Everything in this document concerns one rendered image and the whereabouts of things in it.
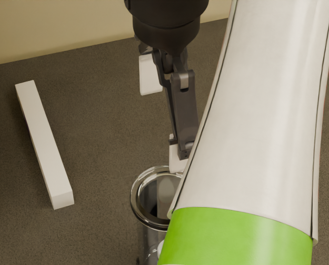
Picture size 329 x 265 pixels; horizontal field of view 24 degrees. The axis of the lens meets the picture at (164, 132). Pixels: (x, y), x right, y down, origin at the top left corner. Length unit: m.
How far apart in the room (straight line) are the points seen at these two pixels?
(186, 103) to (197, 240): 0.31
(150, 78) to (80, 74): 0.57
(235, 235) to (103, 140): 0.92
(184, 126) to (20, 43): 0.82
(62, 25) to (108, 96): 0.19
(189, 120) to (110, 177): 0.56
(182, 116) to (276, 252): 0.33
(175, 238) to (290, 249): 0.08
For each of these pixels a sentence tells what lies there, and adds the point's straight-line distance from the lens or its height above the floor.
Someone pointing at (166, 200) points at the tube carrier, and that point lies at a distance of 1.18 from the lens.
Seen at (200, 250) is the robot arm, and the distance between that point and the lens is 0.55.
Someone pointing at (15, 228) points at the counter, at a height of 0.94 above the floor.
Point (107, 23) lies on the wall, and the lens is 1.64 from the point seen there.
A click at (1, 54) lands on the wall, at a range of 1.64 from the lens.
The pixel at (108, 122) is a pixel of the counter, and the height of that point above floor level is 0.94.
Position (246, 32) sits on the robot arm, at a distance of 0.63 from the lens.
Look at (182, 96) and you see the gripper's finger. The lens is 0.84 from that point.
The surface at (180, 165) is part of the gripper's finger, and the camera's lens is 0.94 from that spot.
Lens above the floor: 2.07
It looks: 51 degrees down
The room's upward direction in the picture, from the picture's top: straight up
